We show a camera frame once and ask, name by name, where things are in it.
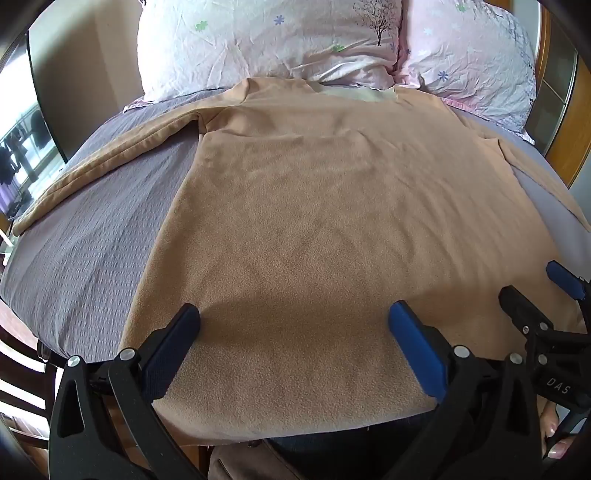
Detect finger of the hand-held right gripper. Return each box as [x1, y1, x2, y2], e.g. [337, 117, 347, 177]
[499, 285, 556, 346]
[546, 260, 591, 302]

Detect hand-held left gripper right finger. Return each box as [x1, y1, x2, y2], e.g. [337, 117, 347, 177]
[383, 300, 544, 480]

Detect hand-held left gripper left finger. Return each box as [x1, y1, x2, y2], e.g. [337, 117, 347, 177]
[48, 302, 218, 480]

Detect tan fleece sweater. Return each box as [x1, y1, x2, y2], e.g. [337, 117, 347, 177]
[11, 76, 586, 449]

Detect hanging dark clothes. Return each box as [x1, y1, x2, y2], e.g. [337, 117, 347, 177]
[0, 110, 43, 215]

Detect person's right hand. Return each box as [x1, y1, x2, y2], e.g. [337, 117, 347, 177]
[539, 401, 579, 460]

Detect lavender bed sheet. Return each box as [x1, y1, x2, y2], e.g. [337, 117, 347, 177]
[457, 110, 583, 224]

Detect grey textured bedspread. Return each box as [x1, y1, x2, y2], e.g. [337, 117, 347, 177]
[0, 85, 232, 366]

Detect brown cloth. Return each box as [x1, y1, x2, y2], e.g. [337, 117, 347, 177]
[207, 439, 306, 480]

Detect wooden headboard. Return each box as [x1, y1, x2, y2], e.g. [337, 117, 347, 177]
[526, 8, 591, 191]

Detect dark wooden chair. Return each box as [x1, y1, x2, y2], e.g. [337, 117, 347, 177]
[0, 318, 62, 446]

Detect pink floral pillow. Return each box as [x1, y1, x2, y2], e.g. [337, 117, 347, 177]
[394, 0, 539, 145]

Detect white floral pillow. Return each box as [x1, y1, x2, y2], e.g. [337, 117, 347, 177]
[137, 0, 403, 103]

